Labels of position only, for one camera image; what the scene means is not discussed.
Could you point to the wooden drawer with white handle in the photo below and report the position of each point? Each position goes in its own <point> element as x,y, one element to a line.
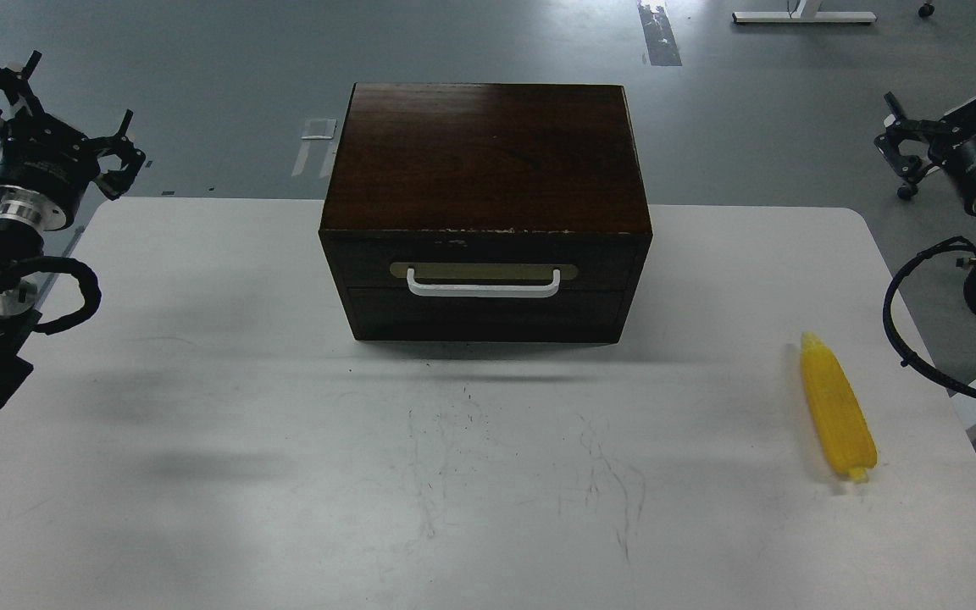
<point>545,308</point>

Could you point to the grey floor tape strip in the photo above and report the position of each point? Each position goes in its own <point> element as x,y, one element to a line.
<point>662,49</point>

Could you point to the dark wooden drawer cabinet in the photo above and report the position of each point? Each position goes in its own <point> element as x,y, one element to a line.
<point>487,181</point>

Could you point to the white desk base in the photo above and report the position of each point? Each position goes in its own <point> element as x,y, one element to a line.
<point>804,13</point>

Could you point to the yellow plastic corn cob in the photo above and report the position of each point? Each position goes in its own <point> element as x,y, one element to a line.
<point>846,441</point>

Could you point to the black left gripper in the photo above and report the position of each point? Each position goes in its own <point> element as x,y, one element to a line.
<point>47,165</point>

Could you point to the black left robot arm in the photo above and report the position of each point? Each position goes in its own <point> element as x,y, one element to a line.
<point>39,293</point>

